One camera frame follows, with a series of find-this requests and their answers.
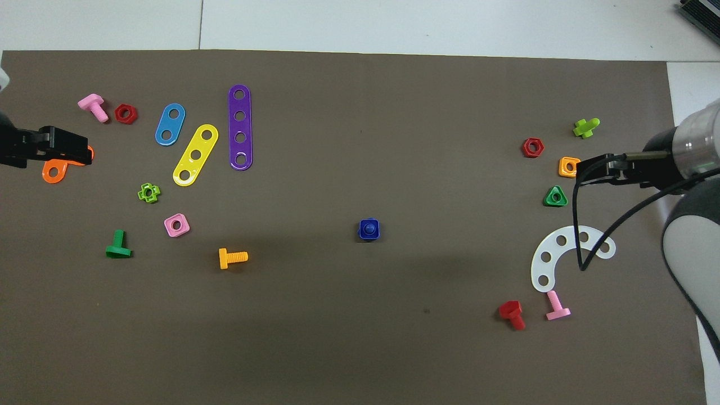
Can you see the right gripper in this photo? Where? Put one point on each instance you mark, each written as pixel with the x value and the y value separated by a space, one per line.
pixel 661 166

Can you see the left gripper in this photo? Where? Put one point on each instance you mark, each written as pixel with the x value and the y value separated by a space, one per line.
pixel 14 146

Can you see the blue square plastic nut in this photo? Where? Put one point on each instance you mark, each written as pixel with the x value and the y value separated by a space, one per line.
pixel 361 224

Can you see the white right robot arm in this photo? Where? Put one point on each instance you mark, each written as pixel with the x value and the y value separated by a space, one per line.
pixel 692 247

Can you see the orange heart-shaped plastic plate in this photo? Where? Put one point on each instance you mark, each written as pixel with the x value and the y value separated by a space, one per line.
pixel 45 173

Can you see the orange square plastic nut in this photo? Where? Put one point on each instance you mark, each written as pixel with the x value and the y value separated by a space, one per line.
pixel 562 167

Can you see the lime cross-head plastic bolt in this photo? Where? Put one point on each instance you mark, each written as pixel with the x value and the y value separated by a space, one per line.
pixel 585 128

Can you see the pink plastic bolt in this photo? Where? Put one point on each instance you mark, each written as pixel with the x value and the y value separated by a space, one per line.
pixel 554 301
pixel 91 102

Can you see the green triangular plastic nut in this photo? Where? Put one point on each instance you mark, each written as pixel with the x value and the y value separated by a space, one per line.
pixel 548 202

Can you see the red hexagonal plastic nut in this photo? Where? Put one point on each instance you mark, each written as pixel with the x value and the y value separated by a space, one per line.
pixel 525 147
pixel 118 110

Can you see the lime cross-shaped plastic nut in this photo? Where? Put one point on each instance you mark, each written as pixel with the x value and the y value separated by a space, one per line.
pixel 141 194

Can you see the white curved five-hole plate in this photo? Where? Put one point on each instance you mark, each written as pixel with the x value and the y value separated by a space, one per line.
pixel 553 248

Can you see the blue two-hole plastic plate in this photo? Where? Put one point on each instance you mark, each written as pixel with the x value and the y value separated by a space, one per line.
pixel 170 124

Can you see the dark green plastic bolt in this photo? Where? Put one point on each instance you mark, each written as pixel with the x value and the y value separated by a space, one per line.
pixel 118 241

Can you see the pink square plastic nut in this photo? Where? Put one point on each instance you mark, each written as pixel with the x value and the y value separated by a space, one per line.
pixel 169 229

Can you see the yellow three-hole plastic plate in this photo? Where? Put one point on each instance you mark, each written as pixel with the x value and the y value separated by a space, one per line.
pixel 201 145

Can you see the red hexagonal-head plastic bolt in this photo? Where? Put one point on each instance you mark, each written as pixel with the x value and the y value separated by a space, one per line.
pixel 510 309

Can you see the purple four-hole plastic plate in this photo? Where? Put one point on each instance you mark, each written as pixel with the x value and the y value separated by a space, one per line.
pixel 240 126

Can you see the black ribbed device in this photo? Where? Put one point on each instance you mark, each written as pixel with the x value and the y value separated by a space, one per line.
pixel 703 12

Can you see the orange plastic bolt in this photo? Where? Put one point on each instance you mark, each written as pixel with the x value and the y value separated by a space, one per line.
pixel 224 259

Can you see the brown table mat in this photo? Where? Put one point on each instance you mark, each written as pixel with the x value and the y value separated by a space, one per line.
pixel 337 140

